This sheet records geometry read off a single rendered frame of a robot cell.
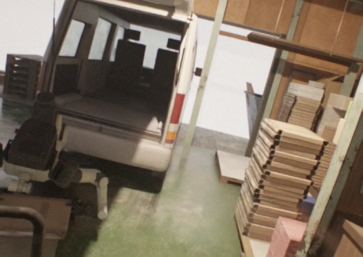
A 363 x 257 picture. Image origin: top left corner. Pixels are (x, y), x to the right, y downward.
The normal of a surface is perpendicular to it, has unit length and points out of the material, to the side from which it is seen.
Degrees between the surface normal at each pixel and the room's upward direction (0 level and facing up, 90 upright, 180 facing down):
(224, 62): 90
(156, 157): 87
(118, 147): 87
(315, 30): 90
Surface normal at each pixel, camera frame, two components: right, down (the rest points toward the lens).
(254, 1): -0.07, 0.20
